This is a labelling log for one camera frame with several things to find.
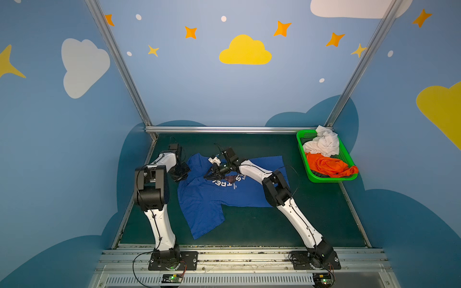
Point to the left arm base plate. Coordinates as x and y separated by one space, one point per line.
173 261

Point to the blue panda print t-shirt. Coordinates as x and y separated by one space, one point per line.
201 200

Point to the rear aluminium frame bar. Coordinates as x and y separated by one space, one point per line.
226 130

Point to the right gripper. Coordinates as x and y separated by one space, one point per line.
215 170

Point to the orange t-shirt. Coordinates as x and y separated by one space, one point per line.
327 167

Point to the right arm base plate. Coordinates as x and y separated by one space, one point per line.
305 260

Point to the right aluminium frame post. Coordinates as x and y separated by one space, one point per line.
378 37

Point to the aluminium mounting rail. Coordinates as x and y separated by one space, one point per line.
242 267

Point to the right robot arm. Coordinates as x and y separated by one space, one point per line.
278 195

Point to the aluminium frame post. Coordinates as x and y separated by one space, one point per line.
103 26
378 37

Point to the left aluminium frame post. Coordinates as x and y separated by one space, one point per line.
103 26

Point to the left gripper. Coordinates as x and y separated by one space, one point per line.
182 170

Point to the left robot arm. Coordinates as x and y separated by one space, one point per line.
152 196

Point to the right controller board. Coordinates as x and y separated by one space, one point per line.
323 280

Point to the white t-shirt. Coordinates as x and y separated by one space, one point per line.
326 143

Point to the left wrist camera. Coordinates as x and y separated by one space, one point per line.
175 148

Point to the left controller board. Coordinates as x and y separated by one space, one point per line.
171 279

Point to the controller board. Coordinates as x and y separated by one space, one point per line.
323 280
171 279

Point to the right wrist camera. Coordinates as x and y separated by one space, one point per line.
215 160

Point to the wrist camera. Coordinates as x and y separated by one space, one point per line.
215 160
175 148

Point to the green plastic basket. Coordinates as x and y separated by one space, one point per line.
302 137

